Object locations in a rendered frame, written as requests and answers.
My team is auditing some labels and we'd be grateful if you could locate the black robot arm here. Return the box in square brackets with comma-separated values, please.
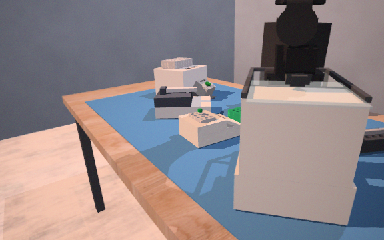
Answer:
[274, 0, 326, 87]

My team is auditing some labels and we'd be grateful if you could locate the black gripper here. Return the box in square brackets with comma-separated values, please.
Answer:
[264, 41, 324, 82]

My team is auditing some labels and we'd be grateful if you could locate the cream block with rows of round holes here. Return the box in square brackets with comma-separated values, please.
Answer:
[154, 58, 216, 99]

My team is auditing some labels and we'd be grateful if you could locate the green tube rack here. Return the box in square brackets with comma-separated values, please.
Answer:
[228, 107, 241, 123]

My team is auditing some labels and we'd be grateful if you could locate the blue bench mat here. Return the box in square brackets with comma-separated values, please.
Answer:
[85, 83, 384, 240]

